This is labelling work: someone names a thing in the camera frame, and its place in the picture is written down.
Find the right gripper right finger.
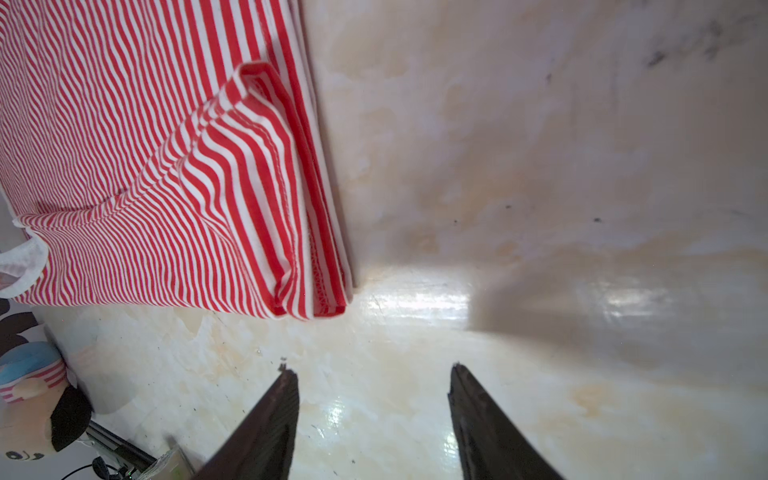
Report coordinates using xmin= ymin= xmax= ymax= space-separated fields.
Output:
xmin=448 ymin=363 xmax=562 ymax=479

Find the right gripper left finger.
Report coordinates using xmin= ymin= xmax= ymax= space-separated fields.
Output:
xmin=195 ymin=369 xmax=300 ymax=480

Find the red white striped tank top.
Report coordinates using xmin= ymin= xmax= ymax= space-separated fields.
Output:
xmin=1 ymin=1 xmax=352 ymax=320

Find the plush doll head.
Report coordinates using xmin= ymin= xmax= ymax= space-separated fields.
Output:
xmin=1 ymin=299 xmax=93 ymax=462

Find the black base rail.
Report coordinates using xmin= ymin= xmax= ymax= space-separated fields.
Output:
xmin=85 ymin=420 xmax=157 ymax=479

